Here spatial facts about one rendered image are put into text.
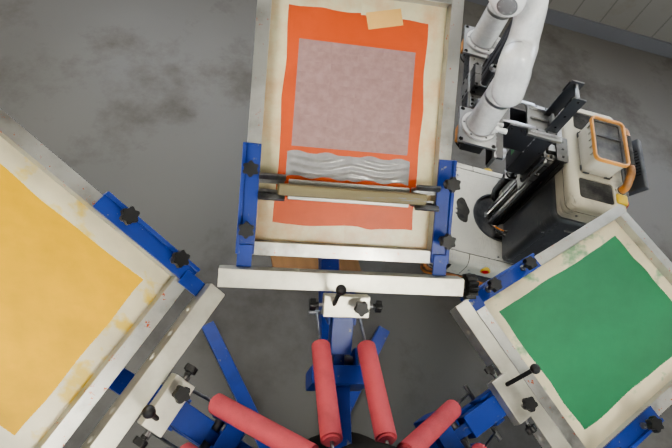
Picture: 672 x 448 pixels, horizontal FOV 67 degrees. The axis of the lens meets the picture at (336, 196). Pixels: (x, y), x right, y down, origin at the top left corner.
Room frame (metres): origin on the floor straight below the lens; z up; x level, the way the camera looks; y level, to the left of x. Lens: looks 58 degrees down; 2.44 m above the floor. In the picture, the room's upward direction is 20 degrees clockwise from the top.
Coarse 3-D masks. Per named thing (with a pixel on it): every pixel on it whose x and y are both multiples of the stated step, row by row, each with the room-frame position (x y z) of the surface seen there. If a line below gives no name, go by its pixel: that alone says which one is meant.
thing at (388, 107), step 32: (384, 32) 1.17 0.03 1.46; (416, 32) 1.21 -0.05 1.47; (384, 64) 1.10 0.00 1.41; (416, 64) 1.14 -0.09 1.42; (384, 96) 1.03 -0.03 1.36; (416, 96) 1.07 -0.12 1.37; (352, 128) 0.92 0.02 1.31; (384, 128) 0.96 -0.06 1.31; (416, 128) 1.00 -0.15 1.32; (416, 160) 0.93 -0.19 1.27; (352, 224) 0.71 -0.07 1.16; (384, 224) 0.75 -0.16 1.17
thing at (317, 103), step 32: (288, 32) 1.06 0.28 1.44; (320, 32) 1.10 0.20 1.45; (352, 32) 1.13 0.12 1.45; (288, 64) 0.99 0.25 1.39; (320, 64) 1.03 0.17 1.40; (352, 64) 1.06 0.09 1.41; (288, 96) 0.92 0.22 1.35; (320, 96) 0.96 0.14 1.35; (352, 96) 0.99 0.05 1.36; (288, 128) 0.85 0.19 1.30; (320, 128) 0.89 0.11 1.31; (320, 224) 0.68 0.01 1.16
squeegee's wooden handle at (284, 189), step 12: (288, 192) 0.66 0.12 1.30; (300, 192) 0.67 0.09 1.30; (312, 192) 0.68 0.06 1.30; (324, 192) 0.69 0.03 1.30; (336, 192) 0.71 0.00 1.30; (348, 192) 0.72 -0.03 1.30; (360, 192) 0.73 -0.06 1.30; (372, 192) 0.74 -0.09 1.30; (384, 192) 0.76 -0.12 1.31; (396, 192) 0.78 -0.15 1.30; (420, 204) 0.77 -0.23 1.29
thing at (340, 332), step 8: (336, 320) 0.45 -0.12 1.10; (344, 320) 0.45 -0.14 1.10; (352, 320) 0.46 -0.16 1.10; (336, 328) 0.43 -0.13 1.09; (344, 328) 0.44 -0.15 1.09; (352, 328) 0.45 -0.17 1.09; (328, 336) 0.42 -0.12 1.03; (336, 336) 0.41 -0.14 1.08; (344, 336) 0.42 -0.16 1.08; (336, 344) 0.40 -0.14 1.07; (344, 344) 0.40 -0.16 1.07; (336, 352) 0.38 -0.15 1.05; (344, 352) 0.39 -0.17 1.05
